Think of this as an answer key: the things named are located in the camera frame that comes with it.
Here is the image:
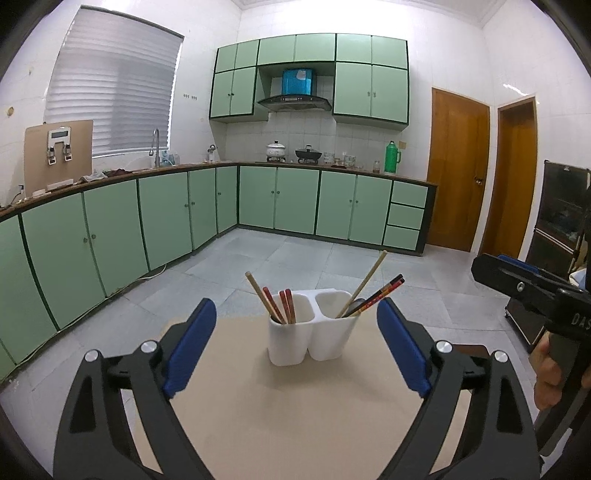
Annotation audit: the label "black range hood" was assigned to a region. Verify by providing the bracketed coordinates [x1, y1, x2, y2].
[257, 93, 332, 113]

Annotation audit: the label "white two-compartment utensil holder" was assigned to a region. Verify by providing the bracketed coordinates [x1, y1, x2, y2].
[268, 288, 363, 368]

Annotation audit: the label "person's right hand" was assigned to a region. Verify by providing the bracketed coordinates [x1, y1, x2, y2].
[531, 330, 568, 411]

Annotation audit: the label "black glass-front cabinet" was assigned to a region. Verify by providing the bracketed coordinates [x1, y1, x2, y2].
[505, 159, 591, 354]

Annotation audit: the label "wooden chopstick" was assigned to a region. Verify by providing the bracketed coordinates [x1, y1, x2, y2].
[335, 250, 389, 319]
[245, 271, 284, 324]

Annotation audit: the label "red patterned chopstick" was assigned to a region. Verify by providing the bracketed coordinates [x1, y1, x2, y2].
[353, 273, 403, 317]
[356, 277, 406, 317]

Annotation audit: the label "green thermos flask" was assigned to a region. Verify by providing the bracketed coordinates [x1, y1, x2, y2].
[384, 140, 402, 174]

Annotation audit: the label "brown cardboard board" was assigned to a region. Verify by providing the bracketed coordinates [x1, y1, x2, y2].
[24, 119, 94, 197]

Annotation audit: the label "crumpled cloth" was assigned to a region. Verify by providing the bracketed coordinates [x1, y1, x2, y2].
[78, 168, 135, 184]

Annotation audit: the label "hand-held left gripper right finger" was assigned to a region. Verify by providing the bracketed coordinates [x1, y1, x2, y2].
[376, 298, 541, 480]

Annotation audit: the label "green wall cabinets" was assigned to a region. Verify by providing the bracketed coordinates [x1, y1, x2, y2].
[209, 32, 411, 126]

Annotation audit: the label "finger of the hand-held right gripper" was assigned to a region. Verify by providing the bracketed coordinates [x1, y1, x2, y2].
[471, 253, 562, 320]
[497, 255, 585, 292]

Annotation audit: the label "white mounting bracket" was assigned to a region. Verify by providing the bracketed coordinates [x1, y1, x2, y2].
[45, 128, 74, 165]

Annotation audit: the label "group of glass cups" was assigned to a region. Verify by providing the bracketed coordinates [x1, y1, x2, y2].
[323, 151, 362, 168]

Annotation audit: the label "green base cabinets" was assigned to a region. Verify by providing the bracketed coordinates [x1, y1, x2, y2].
[0, 164, 437, 384]

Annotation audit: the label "grey window blind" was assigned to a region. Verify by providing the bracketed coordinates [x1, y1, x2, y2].
[43, 5, 186, 158]

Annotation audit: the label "white cable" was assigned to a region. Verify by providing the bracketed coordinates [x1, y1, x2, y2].
[137, 262, 168, 281]

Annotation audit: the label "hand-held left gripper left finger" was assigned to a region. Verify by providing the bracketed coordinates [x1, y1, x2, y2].
[54, 298, 218, 480]

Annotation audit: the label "brown wooden door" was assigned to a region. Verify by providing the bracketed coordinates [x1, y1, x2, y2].
[480, 94, 539, 260]
[425, 87, 491, 253]

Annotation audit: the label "brown countertop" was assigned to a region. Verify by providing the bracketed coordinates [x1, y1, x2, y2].
[0, 161, 438, 222]

